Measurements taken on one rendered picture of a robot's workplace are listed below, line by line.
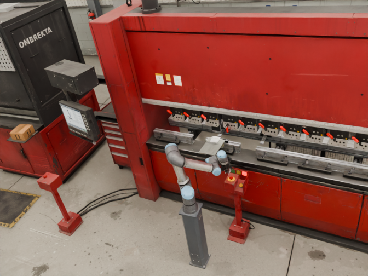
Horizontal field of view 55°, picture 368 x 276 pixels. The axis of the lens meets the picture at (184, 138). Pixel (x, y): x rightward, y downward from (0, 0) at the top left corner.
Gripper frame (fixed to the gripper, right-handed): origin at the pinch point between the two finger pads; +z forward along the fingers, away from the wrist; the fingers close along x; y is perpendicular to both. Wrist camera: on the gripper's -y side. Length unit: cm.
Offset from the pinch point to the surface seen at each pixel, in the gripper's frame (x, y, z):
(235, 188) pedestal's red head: 5.4, 8.2, 18.9
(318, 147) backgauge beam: 71, -56, 18
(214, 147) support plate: -23.5, -21.9, -1.5
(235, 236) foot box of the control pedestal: 4, 36, 82
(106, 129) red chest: -196, -39, 34
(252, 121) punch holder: 14, -43, -26
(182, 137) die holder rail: -69, -33, 8
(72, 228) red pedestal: -183, 92, 58
